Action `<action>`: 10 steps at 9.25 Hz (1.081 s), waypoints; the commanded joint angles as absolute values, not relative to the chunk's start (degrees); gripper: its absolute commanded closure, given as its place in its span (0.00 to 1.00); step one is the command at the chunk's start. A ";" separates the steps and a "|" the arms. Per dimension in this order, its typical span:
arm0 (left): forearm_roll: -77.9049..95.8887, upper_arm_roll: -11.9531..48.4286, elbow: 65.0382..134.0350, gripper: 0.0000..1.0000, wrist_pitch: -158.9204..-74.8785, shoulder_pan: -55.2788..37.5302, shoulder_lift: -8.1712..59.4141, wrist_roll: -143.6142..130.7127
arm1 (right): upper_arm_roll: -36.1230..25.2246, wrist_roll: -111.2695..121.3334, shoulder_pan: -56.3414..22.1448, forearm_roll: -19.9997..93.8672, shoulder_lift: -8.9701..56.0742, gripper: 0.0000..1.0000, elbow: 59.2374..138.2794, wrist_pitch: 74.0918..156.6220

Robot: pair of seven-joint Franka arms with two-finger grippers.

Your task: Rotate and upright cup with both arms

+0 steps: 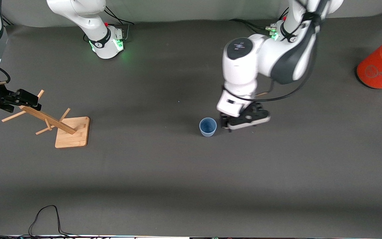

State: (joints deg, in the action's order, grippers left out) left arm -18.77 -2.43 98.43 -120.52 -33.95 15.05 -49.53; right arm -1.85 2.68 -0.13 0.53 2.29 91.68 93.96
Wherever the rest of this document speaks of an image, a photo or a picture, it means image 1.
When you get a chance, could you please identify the light blue cup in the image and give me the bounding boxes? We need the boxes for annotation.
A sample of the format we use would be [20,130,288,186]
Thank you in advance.
[199,117,218,137]

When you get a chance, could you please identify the wooden cup rack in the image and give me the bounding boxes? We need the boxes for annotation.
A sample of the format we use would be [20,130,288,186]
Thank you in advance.
[1,89,90,148]

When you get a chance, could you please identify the dark grey table mat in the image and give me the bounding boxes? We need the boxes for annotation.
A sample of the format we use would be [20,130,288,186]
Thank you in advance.
[0,13,382,238]

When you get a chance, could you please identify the orange cylinder with grey lid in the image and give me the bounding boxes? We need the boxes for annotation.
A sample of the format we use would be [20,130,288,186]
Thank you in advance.
[356,35,382,89]

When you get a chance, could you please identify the black left arm base cables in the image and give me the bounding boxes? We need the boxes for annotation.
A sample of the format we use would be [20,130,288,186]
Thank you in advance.
[229,7,289,38]

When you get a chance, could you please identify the black arm base cables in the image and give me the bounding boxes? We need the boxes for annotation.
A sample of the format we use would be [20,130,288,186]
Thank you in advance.
[84,6,136,43]
[229,7,289,38]

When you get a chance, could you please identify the thin black cable loop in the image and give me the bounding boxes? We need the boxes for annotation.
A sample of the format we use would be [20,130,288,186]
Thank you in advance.
[29,205,79,237]

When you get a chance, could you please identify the black right arm base cables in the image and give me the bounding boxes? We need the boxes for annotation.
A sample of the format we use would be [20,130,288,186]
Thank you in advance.
[84,6,136,43]

